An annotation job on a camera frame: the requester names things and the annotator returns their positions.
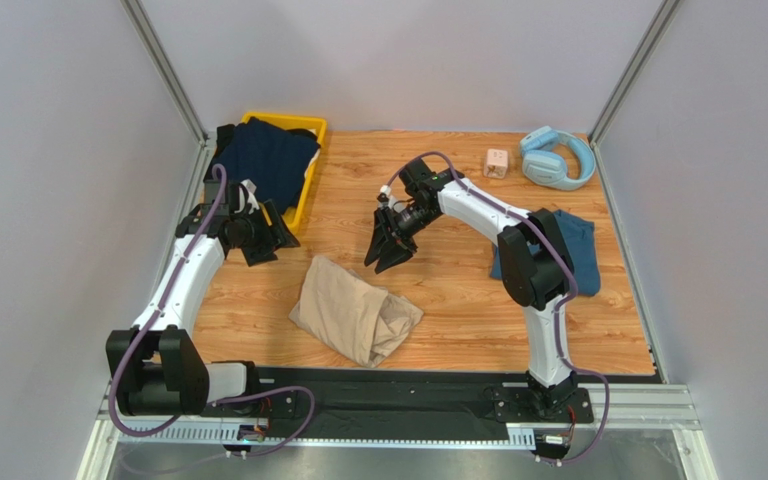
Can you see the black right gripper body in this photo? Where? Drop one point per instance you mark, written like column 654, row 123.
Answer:
column 396, row 229

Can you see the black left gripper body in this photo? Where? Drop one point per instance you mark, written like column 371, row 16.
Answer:
column 253, row 227

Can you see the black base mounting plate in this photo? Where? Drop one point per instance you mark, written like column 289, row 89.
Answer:
column 364, row 404

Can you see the navy blue t-shirt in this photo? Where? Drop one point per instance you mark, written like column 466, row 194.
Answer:
column 274, row 159

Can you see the light blue headphones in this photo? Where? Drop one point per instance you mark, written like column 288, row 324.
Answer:
column 544, row 167

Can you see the small pink cube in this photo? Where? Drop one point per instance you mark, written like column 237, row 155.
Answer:
column 496, row 164

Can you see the left aluminium corner post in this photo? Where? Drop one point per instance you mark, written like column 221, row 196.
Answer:
column 143, row 26

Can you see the teal folded t-shirt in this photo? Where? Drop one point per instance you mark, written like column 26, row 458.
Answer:
column 580, row 253

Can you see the aluminium corner post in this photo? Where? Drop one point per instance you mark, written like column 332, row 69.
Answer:
column 656, row 29
column 143, row 26

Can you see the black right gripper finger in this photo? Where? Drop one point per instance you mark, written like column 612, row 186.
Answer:
column 381, row 241
column 394, row 252

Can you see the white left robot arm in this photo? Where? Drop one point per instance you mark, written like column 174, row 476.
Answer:
column 157, row 366

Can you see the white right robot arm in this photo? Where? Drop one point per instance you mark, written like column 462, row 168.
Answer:
column 550, row 376

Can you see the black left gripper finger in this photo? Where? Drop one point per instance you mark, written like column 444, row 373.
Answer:
column 281, row 235
column 260, row 254

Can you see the beige t-shirt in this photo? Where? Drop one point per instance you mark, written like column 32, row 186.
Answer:
column 364, row 323

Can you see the right aluminium corner post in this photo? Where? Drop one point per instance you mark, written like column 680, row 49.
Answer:
column 656, row 29

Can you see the yellow plastic bin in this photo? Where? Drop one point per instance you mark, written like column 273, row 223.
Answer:
column 315, row 125

